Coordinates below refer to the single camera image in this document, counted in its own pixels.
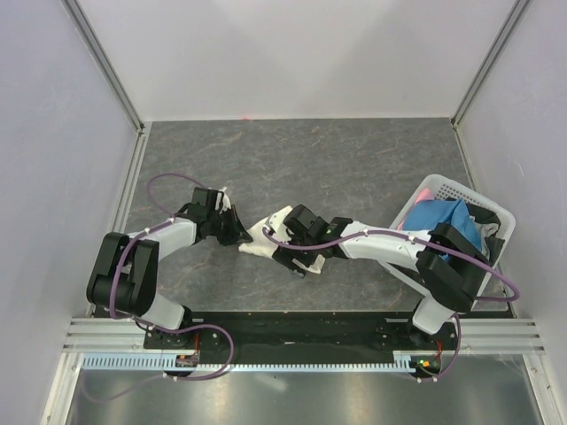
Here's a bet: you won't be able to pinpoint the right aluminium frame post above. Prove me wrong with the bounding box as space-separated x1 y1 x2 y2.
450 0 532 129

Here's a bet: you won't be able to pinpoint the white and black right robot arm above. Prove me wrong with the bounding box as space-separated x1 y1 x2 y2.
262 205 490 349

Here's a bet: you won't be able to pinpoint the pink cloth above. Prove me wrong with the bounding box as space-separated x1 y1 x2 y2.
396 188 435 230

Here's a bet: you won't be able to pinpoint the aluminium front frame rails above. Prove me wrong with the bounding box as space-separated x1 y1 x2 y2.
41 312 566 424

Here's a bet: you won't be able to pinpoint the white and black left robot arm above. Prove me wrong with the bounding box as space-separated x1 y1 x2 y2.
86 188 252 349

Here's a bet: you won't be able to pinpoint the white cloth napkin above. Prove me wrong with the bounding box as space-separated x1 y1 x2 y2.
237 205 324 275

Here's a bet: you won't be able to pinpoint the black cloth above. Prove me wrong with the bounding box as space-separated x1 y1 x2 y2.
466 203 504 266

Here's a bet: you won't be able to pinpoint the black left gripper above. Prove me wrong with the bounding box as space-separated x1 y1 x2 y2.
207 205 252 247

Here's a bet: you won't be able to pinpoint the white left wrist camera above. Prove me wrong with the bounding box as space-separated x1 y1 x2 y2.
215 187 232 213

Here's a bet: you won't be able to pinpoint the aluminium frame post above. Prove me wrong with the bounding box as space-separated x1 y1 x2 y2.
60 0 147 132
450 0 532 129

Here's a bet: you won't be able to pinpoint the white plastic laundry basket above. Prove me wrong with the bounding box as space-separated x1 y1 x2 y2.
382 174 516 313

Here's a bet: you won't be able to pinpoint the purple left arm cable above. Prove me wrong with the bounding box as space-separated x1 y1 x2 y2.
82 174 236 402

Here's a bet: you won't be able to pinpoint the blue cloth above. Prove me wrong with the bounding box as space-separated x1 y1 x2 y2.
399 199 483 251

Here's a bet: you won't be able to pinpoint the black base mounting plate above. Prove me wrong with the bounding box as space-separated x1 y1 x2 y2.
144 312 457 363

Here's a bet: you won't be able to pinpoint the grey slotted cable duct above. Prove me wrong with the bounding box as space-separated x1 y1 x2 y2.
82 352 426 373

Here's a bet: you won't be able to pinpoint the left aluminium frame post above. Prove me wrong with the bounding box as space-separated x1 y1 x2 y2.
60 0 147 132

